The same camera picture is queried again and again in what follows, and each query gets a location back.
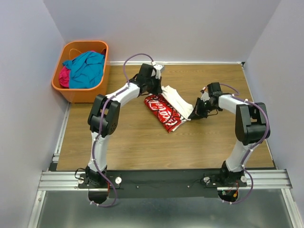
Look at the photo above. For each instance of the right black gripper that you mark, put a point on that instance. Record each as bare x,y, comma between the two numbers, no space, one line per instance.
201,108

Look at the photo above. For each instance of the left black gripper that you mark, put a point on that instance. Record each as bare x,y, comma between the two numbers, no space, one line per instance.
155,88

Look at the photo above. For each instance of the white red printed t-shirt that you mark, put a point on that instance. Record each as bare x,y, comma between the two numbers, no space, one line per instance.
169,108

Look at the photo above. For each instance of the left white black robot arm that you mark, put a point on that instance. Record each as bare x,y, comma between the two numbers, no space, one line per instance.
104,116

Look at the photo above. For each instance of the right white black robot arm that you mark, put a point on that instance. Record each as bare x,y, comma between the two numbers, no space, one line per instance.
251,128

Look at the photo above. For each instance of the teal blue t-shirt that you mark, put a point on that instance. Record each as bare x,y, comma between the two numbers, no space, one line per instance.
85,71

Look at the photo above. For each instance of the orange plastic laundry basket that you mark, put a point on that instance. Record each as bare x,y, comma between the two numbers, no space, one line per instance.
72,50

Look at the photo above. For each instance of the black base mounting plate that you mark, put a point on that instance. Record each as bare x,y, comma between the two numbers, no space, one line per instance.
139,184

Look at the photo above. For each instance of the magenta pink t-shirt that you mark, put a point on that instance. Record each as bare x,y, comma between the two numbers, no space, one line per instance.
64,77

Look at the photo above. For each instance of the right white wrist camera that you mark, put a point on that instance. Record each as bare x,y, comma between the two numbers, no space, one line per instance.
204,94

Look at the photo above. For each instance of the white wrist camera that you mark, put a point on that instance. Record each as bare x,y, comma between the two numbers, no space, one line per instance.
204,94
157,70

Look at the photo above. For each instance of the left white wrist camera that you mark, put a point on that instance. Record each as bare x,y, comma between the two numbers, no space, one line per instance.
157,70

